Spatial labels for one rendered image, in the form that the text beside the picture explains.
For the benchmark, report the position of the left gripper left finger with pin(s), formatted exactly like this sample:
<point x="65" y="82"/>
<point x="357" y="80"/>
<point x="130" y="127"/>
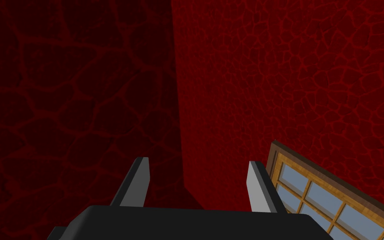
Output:
<point x="134" y="186"/>

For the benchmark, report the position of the wooden framed window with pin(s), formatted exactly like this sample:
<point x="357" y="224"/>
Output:
<point x="328" y="203"/>

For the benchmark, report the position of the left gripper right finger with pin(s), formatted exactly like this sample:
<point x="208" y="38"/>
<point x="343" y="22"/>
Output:
<point x="261" y="190"/>

